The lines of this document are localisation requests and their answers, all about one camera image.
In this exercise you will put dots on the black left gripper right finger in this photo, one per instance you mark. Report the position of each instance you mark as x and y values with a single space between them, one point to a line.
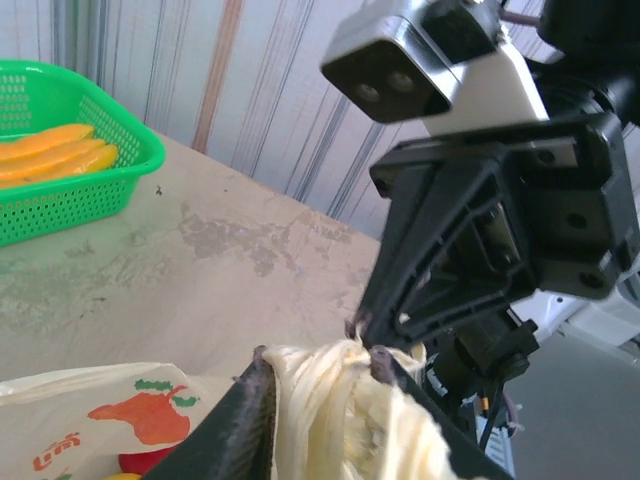
475 460

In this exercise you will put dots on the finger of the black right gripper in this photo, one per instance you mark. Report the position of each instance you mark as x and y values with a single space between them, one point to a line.
450 200
390 240

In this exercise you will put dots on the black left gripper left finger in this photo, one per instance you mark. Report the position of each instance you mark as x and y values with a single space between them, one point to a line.
225 440

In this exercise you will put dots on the red fake apple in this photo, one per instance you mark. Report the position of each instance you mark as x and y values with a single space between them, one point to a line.
145 460

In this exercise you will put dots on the cream printed plastic bag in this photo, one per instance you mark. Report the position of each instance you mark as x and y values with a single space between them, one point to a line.
325 400

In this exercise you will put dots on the yellow fake mango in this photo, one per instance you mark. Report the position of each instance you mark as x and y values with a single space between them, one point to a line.
122 476

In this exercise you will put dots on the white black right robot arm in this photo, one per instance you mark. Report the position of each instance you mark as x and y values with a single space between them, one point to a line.
600 30

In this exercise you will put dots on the yellow fake banana bunch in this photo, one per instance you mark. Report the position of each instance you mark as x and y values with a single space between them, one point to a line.
50 155

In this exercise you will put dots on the green plastic basket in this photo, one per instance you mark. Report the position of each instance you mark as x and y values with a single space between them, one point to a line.
75 210

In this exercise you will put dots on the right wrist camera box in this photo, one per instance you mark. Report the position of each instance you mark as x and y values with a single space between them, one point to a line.
450 75

